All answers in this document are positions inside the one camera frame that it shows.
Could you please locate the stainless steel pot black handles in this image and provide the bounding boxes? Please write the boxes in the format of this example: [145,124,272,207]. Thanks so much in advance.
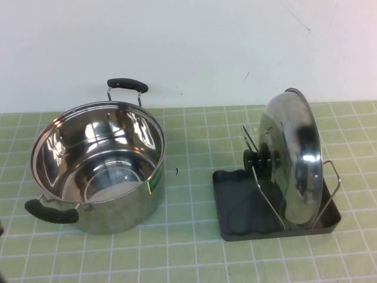
[24,77,166,235]

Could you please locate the dark grey rack drip tray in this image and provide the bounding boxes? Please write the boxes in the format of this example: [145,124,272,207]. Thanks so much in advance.
[212,157,343,243]

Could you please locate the green grid table mat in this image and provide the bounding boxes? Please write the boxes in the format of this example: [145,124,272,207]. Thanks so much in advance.
[0,101,377,283]

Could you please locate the stainless steel lid black knob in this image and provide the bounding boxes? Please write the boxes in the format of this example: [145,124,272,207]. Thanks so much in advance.
[243,87,320,229]

